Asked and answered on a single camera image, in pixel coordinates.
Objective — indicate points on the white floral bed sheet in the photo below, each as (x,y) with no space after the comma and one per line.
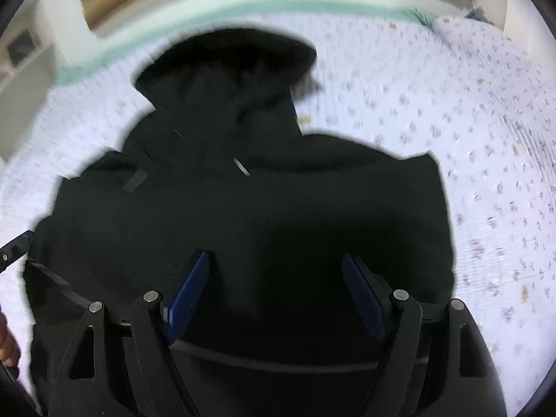
(434,139)

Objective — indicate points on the white cabinet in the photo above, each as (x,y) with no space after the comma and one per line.
(26,65)

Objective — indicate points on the floral pillow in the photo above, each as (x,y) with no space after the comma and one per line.
(491,39)

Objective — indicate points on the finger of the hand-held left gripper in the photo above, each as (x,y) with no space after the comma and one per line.
(15,247)

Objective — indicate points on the person's left hand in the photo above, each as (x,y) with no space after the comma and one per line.
(8,343)

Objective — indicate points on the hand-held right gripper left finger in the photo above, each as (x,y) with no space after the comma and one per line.
(191,289)

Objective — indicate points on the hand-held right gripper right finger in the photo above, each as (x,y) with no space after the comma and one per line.
(362,295)

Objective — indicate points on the black hoodie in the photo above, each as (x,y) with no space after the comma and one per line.
(243,208)

